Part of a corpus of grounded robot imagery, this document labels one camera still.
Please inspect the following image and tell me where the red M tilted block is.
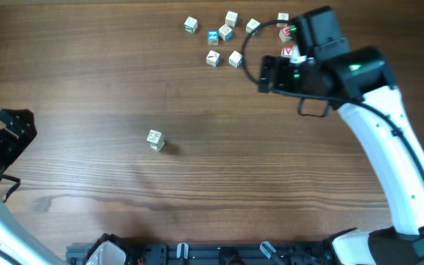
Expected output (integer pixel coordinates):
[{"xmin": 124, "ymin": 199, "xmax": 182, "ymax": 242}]
[{"xmin": 279, "ymin": 25, "xmax": 294, "ymax": 42}]

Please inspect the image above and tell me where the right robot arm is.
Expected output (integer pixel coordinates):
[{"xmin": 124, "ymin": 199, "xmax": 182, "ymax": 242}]
[{"xmin": 259, "ymin": 7, "xmax": 424, "ymax": 264}]

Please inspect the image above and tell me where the wooden block top right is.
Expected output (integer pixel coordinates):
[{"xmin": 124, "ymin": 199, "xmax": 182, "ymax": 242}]
[{"xmin": 277, "ymin": 13, "xmax": 289, "ymax": 28}]

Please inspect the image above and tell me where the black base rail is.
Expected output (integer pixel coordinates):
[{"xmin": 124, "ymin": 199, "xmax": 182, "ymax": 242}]
[{"xmin": 66, "ymin": 233, "xmax": 337, "ymax": 265}]

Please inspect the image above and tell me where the letter A wooden block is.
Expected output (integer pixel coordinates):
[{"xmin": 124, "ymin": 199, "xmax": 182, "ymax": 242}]
[{"xmin": 146, "ymin": 130, "xmax": 164, "ymax": 144}]

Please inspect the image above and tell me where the snail wooden block blue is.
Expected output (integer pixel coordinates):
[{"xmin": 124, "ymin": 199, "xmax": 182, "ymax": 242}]
[{"xmin": 219, "ymin": 24, "xmax": 233, "ymax": 41}]

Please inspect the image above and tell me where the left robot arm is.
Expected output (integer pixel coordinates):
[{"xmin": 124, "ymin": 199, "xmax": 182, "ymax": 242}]
[{"xmin": 0, "ymin": 109, "xmax": 65, "ymax": 264}]

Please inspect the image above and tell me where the red A wooden block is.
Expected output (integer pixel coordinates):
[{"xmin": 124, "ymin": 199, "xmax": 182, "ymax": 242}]
[{"xmin": 280, "ymin": 47, "xmax": 293, "ymax": 58}]

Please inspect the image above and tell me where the wooden block tower base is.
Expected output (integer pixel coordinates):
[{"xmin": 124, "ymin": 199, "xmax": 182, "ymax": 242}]
[{"xmin": 150, "ymin": 144, "xmax": 164, "ymax": 152}]

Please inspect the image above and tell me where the plain top wooden block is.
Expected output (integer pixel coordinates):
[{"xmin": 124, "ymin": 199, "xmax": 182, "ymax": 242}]
[{"xmin": 225, "ymin": 11, "xmax": 239, "ymax": 27}]

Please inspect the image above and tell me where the green edged wooden block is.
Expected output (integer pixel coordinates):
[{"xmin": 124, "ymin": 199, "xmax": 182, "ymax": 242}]
[{"xmin": 184, "ymin": 16, "xmax": 199, "ymax": 34}]

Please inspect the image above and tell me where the slash wooden block blue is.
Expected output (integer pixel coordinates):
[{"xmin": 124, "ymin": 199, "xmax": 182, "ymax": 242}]
[{"xmin": 206, "ymin": 50, "xmax": 221, "ymax": 67}]

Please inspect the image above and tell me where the blue number two block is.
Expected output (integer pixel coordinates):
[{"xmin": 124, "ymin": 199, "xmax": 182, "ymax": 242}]
[{"xmin": 208, "ymin": 30, "xmax": 219, "ymax": 46}]

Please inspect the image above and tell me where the number one wooden block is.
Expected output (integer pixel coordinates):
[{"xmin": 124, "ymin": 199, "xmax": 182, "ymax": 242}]
[{"xmin": 246, "ymin": 18, "xmax": 261, "ymax": 33}]

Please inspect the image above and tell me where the wooden block blue side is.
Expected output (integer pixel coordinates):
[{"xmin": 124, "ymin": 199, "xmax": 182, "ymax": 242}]
[{"xmin": 228, "ymin": 51, "xmax": 243, "ymax": 68}]

